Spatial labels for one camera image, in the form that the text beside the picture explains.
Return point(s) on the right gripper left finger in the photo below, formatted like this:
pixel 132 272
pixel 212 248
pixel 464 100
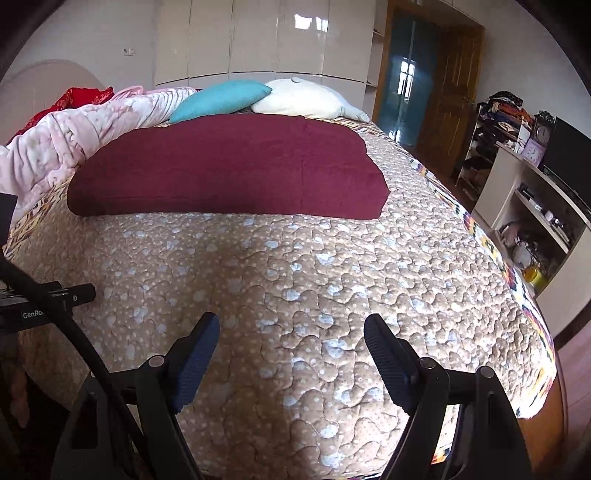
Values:
pixel 160 388

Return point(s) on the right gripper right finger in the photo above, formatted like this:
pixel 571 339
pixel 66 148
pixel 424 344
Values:
pixel 424 389

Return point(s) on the maroon puffer jacket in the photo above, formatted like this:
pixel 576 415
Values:
pixel 232 164

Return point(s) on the shelf with piled clothes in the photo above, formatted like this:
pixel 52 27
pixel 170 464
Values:
pixel 499 121

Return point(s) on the beige quilted bedspread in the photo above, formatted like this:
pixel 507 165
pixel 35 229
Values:
pixel 292 392

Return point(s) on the pink floral duvet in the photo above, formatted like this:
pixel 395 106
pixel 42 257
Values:
pixel 50 152

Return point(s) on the pink arched headboard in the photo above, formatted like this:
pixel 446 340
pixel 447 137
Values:
pixel 36 88

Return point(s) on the red blanket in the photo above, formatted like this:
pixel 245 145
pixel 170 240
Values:
pixel 69 101

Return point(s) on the white tv cabinet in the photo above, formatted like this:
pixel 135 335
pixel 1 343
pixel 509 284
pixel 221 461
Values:
pixel 536 223

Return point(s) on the teal pillow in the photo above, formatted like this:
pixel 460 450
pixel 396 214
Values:
pixel 222 98

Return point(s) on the pink alarm clock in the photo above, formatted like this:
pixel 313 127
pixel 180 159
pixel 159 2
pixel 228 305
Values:
pixel 533 152

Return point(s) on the black television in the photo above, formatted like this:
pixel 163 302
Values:
pixel 567 160

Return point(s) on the dark ornate mantel clock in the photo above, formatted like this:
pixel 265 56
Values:
pixel 543 127

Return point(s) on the white pillow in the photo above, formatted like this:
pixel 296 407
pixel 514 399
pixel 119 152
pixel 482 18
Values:
pixel 298 97

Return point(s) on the wooden door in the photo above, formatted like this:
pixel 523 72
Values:
pixel 428 78

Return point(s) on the white glossy wardrobe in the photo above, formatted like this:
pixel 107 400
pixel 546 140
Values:
pixel 338 44

